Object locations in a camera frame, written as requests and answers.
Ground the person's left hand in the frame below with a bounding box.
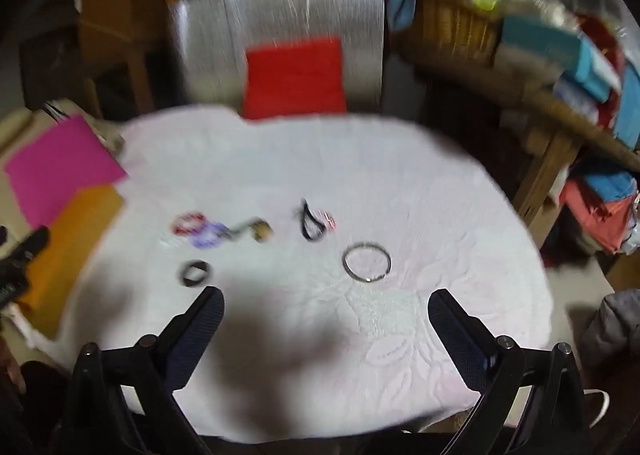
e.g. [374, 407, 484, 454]
[0, 335, 27, 396]

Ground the teal box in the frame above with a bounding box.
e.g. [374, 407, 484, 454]
[499, 14, 583, 73]

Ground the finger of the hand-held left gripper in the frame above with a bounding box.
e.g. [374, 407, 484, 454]
[12, 226, 52, 267]

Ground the pile of red clothes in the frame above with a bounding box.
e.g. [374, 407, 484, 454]
[559, 170, 640, 257]

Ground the black cord necklace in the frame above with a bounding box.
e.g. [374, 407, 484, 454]
[299, 197, 329, 242]

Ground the black hair band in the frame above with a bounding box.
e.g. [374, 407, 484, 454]
[179, 259, 213, 288]

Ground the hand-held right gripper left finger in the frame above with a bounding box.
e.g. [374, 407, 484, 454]
[62, 286, 225, 455]

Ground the magenta cloth sheet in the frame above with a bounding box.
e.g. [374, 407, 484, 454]
[5, 115, 130, 231]

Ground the silver chair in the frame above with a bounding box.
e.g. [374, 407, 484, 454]
[170, 0, 387, 120]

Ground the white embossed tablecloth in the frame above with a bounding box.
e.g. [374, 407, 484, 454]
[59, 104, 555, 442]

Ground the purple beaded bracelet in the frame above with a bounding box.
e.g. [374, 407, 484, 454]
[191, 221, 230, 249]

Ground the grey bag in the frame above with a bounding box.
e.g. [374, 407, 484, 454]
[579, 289, 640, 378]

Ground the silver bangle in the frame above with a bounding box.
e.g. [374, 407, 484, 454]
[341, 241, 393, 283]

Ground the orange box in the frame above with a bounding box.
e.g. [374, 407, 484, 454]
[14, 183, 125, 340]

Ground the red seat cushion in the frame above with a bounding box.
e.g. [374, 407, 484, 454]
[242, 36, 348, 122]

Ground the red beaded bracelet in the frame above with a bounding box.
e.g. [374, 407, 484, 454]
[171, 212, 209, 238]

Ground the gold pendant chain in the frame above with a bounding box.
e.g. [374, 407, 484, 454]
[227, 216, 274, 243]

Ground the wicker basket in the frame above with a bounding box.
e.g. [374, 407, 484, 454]
[399, 0, 505, 70]

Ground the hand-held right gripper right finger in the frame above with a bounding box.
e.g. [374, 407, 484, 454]
[428, 289, 591, 455]

